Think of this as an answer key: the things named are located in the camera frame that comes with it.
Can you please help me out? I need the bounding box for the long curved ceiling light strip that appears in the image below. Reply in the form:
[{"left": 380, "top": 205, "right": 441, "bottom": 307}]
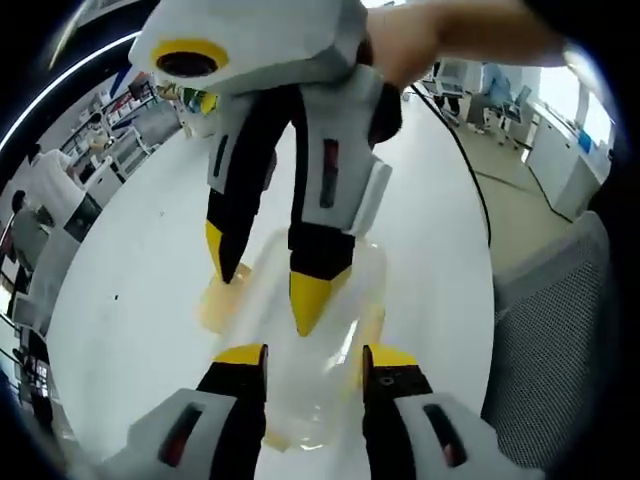
[{"left": 0, "top": 28, "right": 145, "bottom": 151}]

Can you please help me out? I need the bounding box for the clear plastic bag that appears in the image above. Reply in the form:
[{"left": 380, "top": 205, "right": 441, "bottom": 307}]
[{"left": 197, "top": 227, "right": 390, "bottom": 452}]

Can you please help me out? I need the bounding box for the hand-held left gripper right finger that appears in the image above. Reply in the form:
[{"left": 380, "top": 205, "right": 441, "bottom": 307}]
[{"left": 362, "top": 343, "right": 545, "bottom": 480}]

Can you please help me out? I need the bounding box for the white storage shelf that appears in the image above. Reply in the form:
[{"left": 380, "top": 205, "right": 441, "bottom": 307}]
[{"left": 59, "top": 69, "right": 184, "bottom": 167}]

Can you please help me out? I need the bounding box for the white cabinet row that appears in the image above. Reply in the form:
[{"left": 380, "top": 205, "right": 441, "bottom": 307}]
[{"left": 526, "top": 97, "right": 612, "bottom": 222}]

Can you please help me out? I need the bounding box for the grey mesh office chair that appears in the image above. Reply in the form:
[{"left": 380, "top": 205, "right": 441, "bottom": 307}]
[{"left": 481, "top": 211, "right": 620, "bottom": 472}]

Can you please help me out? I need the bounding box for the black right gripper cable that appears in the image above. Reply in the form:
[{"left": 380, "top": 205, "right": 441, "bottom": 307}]
[{"left": 410, "top": 83, "right": 496, "bottom": 249}]

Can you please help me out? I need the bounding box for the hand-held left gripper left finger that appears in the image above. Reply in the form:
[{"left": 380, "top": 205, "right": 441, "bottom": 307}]
[{"left": 114, "top": 343, "right": 269, "bottom": 480}]

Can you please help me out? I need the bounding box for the person's right hand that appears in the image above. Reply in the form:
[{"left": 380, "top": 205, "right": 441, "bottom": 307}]
[{"left": 367, "top": 1, "right": 482, "bottom": 90}]

